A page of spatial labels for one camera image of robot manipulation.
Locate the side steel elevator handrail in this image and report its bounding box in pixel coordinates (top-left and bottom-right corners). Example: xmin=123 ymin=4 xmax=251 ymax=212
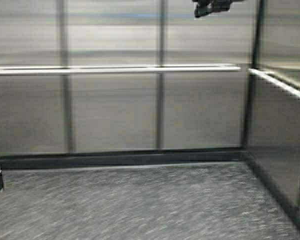
xmin=248 ymin=68 xmax=300 ymax=100

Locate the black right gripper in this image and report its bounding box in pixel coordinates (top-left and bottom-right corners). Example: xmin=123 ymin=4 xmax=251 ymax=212
xmin=193 ymin=0 xmax=242 ymax=18

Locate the rear steel elevator handrail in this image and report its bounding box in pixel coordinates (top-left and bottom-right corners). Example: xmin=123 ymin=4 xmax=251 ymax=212
xmin=0 ymin=63 xmax=241 ymax=77

